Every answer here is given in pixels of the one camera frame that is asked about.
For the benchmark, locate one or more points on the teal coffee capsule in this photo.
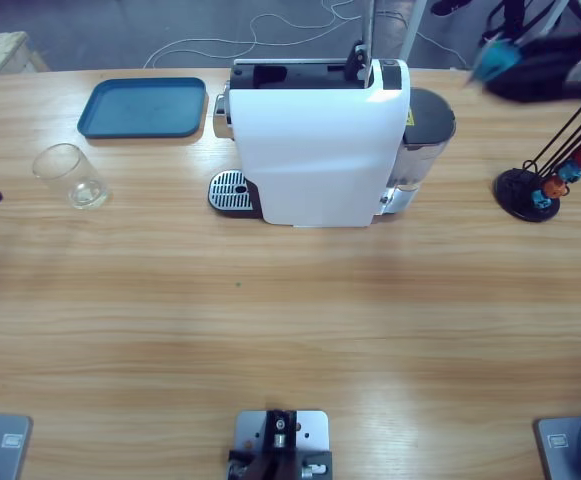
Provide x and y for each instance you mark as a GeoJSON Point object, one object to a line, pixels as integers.
{"type": "Point", "coordinates": [570, 172]}
{"type": "Point", "coordinates": [495, 56]}

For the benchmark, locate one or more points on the clear drinking glass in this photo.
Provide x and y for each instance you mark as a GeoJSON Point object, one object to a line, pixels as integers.
{"type": "Point", "coordinates": [70, 175]}

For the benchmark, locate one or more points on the silver coffee machine lever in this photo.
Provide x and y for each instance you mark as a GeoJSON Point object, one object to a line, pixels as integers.
{"type": "Point", "coordinates": [367, 25]}

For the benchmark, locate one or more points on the orange coffee capsule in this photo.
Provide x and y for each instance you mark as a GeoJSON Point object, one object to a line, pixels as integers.
{"type": "Point", "coordinates": [554, 187]}

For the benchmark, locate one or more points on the blue coffee capsule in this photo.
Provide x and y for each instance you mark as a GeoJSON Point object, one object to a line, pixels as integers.
{"type": "Point", "coordinates": [540, 199]}

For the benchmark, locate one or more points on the white capsule coffee machine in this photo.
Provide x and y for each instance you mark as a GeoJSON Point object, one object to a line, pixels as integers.
{"type": "Point", "coordinates": [315, 160]}

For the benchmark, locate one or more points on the white metal table leg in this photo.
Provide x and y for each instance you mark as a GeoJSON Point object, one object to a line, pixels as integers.
{"type": "Point", "coordinates": [552, 15]}
{"type": "Point", "coordinates": [414, 30]}

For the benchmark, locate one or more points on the dark trouser leg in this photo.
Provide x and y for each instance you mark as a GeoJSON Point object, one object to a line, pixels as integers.
{"type": "Point", "coordinates": [512, 12]}

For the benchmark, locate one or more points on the black sneaker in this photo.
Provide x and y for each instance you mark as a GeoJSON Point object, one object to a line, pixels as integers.
{"type": "Point", "coordinates": [450, 6]}

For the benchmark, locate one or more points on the water tank with black lid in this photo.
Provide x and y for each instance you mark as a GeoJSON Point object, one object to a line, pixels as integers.
{"type": "Point", "coordinates": [430, 115]}

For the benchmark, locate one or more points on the black capsule holder with rods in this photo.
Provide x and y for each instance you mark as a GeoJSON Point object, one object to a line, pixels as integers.
{"type": "Point", "coordinates": [515, 190]}

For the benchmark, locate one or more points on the light wooden crate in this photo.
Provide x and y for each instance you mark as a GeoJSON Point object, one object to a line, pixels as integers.
{"type": "Point", "coordinates": [0, 50]}

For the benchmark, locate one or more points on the blue plastic tray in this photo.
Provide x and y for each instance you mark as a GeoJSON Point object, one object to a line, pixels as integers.
{"type": "Point", "coordinates": [140, 107]}

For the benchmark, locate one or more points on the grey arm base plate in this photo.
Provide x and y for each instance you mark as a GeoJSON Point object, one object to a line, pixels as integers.
{"type": "Point", "coordinates": [570, 445]}
{"type": "Point", "coordinates": [0, 445]}

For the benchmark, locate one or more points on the grey camera mount plate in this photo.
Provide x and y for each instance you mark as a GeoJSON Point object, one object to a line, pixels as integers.
{"type": "Point", "coordinates": [250, 430]}

